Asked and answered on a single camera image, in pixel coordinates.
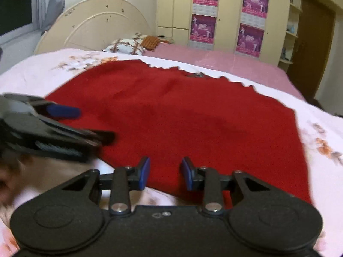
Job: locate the pink bedsheet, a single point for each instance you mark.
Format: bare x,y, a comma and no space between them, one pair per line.
227,61

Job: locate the grey curtain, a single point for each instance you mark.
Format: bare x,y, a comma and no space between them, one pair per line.
52,5

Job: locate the cream wardrobe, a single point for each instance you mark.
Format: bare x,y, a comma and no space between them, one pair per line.
227,18

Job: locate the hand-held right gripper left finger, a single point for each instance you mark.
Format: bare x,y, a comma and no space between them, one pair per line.
145,171

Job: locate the white floral blanket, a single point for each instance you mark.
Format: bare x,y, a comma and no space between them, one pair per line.
321,171

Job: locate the cream curved headboard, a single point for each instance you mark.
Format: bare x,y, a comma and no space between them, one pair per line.
88,26

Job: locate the window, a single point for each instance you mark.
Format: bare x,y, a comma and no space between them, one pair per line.
14,2

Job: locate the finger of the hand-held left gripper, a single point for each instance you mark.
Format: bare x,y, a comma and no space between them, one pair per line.
63,112
96,137

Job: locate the brown wooden door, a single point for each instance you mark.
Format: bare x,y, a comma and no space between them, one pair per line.
313,45

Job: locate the patterned white pillow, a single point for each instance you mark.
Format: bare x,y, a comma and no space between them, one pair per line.
126,45

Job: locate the cream open shelf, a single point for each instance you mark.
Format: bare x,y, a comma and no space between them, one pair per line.
290,29

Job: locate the orange striped cloth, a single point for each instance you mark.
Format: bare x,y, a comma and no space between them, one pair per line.
154,42

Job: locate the red knit sweater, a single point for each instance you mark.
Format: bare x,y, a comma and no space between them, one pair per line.
193,123

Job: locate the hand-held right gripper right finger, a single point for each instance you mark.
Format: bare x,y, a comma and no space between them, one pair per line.
186,173

